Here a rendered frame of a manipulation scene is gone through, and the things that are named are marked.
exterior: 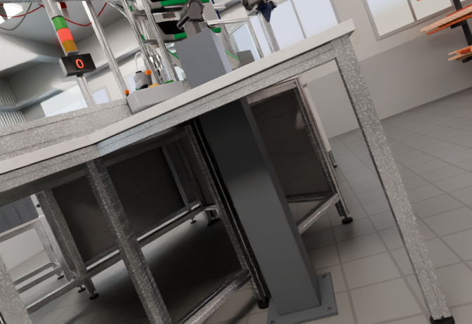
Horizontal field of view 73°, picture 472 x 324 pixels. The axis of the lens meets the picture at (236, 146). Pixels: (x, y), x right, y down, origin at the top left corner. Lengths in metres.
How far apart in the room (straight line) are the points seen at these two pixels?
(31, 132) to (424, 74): 4.89
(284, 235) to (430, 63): 4.42
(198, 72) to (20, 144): 0.58
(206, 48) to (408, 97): 4.32
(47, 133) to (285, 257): 0.88
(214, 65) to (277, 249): 0.68
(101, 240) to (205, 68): 2.03
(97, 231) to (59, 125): 1.82
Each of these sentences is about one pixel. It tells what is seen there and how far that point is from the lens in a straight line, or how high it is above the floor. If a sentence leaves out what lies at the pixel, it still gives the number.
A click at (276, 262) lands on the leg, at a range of 1.23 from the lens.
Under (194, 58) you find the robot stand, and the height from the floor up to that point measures 0.99.
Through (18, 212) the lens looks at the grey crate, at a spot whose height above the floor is 0.71.
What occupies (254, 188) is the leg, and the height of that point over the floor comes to 0.49.
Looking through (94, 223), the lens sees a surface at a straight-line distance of 2.87.
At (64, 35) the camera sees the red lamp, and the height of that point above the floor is 1.33.
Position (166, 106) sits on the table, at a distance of 0.94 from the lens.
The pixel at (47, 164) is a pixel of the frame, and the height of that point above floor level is 0.81.
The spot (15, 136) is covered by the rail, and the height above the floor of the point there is 0.93.
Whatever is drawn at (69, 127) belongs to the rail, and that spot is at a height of 0.91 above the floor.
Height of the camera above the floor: 0.72
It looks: 4 degrees down
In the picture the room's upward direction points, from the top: 22 degrees counter-clockwise
